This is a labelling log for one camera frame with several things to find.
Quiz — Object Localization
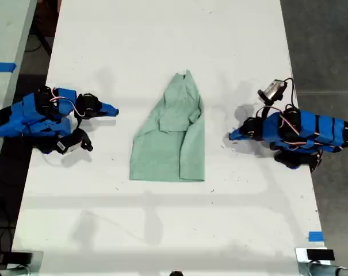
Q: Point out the pale green T-shirt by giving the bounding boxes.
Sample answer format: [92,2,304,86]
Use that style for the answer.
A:
[129,68,206,182]

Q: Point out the white side table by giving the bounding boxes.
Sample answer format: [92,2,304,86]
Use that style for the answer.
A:
[0,0,38,186]

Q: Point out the short blue tape strip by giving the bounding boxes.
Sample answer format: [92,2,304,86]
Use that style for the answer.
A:
[308,231,325,243]

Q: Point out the small black box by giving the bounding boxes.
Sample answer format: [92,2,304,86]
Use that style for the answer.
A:
[1,251,33,266]
[306,249,335,261]

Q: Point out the grey metal pipe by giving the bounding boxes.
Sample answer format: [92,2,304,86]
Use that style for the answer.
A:
[0,266,31,276]
[298,260,348,276]

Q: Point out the black camera stalk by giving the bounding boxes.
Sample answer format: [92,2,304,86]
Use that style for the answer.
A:
[71,116,90,143]
[255,99,274,119]

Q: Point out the black and grey camera box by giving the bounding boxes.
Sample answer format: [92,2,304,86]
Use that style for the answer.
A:
[257,79,288,102]

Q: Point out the black camera box with label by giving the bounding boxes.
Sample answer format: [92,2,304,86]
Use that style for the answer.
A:
[56,134,93,155]

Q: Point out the black camera cable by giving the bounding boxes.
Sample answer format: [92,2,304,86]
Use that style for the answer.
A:
[282,77,297,109]

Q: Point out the white metal bracket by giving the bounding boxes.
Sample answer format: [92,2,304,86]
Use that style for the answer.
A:
[295,247,336,265]

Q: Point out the grey metal bracket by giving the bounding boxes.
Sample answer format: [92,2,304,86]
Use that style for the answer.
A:
[6,250,45,271]

